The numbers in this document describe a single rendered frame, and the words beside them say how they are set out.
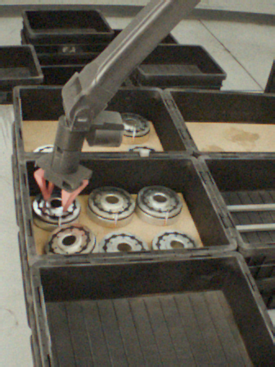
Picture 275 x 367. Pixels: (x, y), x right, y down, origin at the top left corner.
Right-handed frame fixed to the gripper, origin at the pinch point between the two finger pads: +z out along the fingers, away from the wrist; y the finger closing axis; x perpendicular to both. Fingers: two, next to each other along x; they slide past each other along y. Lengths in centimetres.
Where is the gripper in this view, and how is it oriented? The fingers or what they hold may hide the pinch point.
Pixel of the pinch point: (56, 201)
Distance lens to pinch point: 119.6
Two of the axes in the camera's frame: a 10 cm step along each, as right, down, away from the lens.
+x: -4.9, 3.9, -7.8
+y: -8.4, -4.6, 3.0
